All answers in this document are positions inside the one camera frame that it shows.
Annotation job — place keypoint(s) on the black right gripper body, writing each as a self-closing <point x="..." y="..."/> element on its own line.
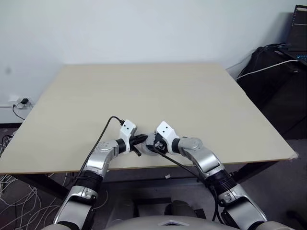
<point x="163" y="145"/>

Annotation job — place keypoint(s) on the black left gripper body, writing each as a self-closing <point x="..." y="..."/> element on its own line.
<point x="132" y="141"/>

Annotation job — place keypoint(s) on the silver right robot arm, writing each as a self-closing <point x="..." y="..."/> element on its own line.
<point x="206" y="158"/>

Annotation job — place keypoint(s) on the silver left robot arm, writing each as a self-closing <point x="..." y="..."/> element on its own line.
<point x="98" y="158"/>

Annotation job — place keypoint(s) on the small white scrap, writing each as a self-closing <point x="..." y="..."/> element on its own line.
<point x="167" y="176"/>

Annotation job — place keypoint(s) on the dark rounded shape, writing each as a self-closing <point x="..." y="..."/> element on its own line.
<point x="178" y="207"/>

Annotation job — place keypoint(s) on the black power adapter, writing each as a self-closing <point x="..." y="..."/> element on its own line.
<point x="24" y="101"/>

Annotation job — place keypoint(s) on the black bag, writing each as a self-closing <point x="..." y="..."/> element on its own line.
<point x="271" y="91"/>

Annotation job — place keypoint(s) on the black laptop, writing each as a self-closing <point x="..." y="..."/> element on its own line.
<point x="297" y="36"/>

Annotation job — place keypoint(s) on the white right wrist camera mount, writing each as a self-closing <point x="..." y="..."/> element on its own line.
<point x="168" y="131"/>

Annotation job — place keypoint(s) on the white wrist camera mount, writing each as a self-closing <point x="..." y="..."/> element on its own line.
<point x="168" y="131"/>
<point x="127" y="128"/>

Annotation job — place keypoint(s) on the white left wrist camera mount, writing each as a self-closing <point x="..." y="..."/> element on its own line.
<point x="127" y="128"/>

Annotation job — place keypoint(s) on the black table frame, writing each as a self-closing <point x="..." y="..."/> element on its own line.
<point x="36" y="183"/>

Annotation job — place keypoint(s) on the white wall power socket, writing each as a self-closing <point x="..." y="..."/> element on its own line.
<point x="18" y="98"/>

